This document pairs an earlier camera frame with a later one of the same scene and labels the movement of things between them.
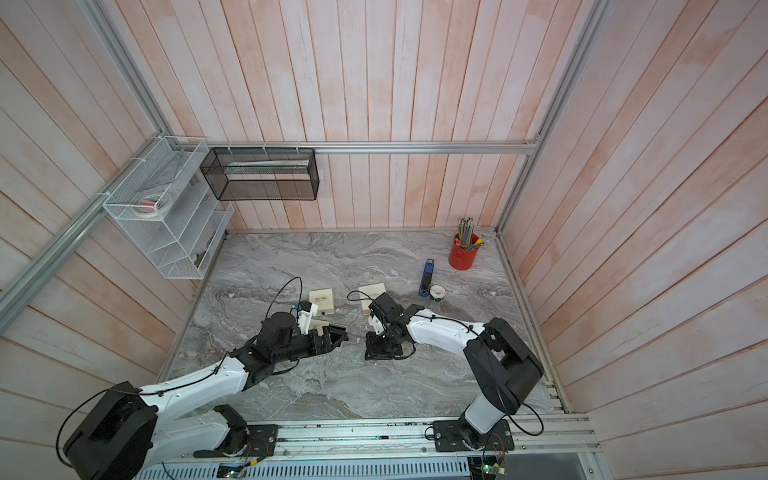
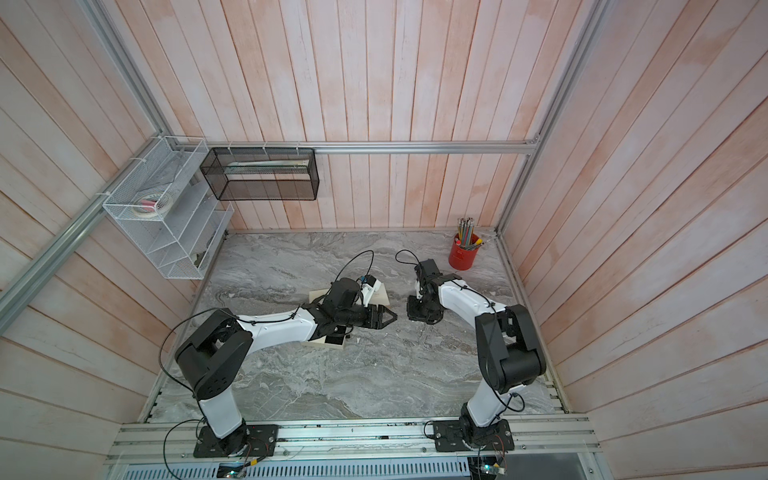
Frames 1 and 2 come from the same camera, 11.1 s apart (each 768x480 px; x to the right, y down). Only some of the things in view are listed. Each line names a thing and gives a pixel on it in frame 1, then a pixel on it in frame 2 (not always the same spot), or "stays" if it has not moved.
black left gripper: [326, 346] → [383, 309]
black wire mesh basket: [262, 174] stays
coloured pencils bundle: [466, 234] stays
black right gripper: [375, 352] → [413, 313]
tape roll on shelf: [153, 205] stays
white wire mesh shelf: [180, 224] stays
